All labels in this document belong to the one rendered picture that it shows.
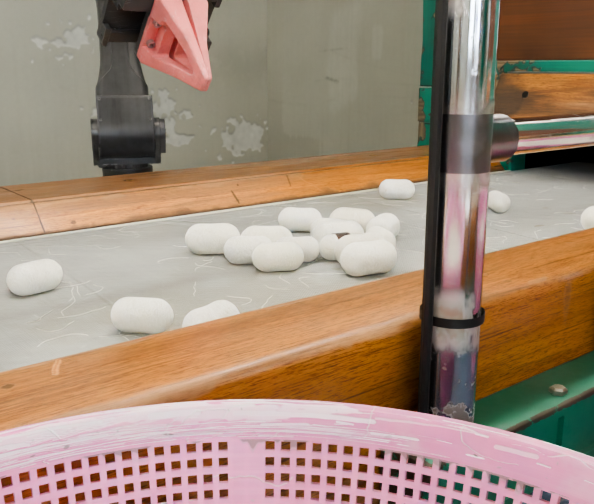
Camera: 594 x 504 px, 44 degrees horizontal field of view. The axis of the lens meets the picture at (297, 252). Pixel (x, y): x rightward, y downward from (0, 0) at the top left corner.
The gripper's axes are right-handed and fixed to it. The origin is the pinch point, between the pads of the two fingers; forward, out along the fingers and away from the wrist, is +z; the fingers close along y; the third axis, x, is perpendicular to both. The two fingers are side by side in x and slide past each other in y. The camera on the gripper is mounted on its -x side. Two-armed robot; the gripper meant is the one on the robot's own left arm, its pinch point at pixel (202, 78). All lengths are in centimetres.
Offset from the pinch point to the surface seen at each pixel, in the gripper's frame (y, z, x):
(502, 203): 21.7, 17.9, -1.0
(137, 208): -4.8, 4.4, 10.4
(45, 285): -18.4, 16.9, 0.6
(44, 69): 55, -145, 121
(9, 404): -26.0, 29.8, -12.6
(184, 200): -0.1, 4.2, 10.4
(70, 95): 62, -139, 127
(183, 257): -7.9, 15.3, 2.7
